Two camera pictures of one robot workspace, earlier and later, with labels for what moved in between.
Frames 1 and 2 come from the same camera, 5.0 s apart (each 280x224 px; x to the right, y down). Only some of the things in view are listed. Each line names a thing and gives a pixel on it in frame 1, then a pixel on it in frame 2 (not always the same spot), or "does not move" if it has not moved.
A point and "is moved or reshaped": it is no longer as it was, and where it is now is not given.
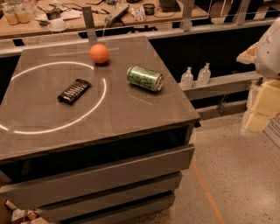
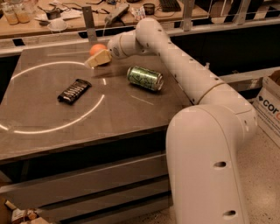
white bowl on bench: (57, 25) does not move
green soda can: (145, 78) does not move
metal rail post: (89, 24) does not move
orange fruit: (99, 53) is moved or reshaped
